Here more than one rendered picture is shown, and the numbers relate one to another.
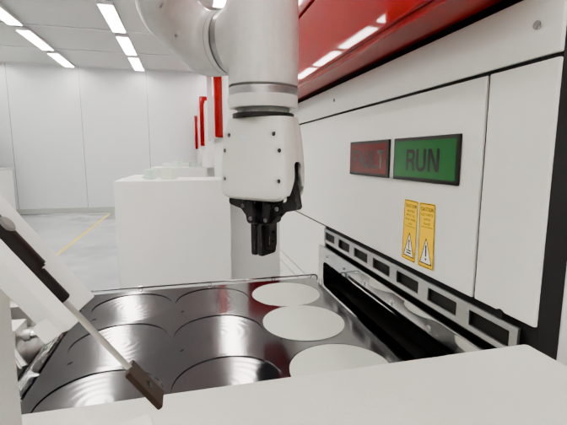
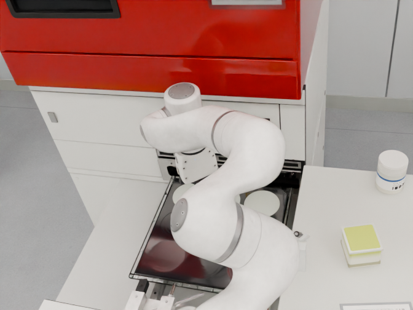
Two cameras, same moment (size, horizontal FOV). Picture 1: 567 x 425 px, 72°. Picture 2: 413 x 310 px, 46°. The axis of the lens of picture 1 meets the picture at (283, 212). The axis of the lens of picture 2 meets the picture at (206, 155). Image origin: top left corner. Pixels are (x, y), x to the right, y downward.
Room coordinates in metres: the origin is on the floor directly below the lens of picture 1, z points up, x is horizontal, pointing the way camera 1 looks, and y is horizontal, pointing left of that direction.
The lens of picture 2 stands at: (-0.09, 0.75, 1.96)
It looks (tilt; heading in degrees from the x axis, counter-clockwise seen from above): 43 degrees down; 307
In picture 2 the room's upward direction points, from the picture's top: 11 degrees counter-clockwise
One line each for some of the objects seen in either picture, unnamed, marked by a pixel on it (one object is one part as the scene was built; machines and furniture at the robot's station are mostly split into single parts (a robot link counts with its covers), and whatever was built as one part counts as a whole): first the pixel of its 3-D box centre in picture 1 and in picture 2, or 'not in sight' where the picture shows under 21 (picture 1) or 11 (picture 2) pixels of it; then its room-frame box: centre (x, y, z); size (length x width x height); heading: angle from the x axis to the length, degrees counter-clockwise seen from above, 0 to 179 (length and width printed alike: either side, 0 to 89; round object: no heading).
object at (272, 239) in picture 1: (274, 229); not in sight; (0.48, 0.01, 1.01); 0.03 x 0.03 x 0.07; 56
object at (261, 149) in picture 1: (263, 153); (194, 157); (0.49, 0.02, 1.11); 0.10 x 0.07 x 0.11; 56
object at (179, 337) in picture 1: (218, 334); (215, 229); (0.43, 0.07, 0.90); 0.34 x 0.34 x 0.01; 14
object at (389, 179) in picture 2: not in sight; (391, 172); (0.05, -0.19, 1.01); 0.07 x 0.07 x 0.10
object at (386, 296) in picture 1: (377, 314); (228, 174); (0.50, -0.13, 0.89); 0.44 x 0.02 x 0.10; 14
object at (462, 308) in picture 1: (382, 266); (226, 158); (0.50, -0.13, 0.96); 0.44 x 0.01 x 0.02; 14
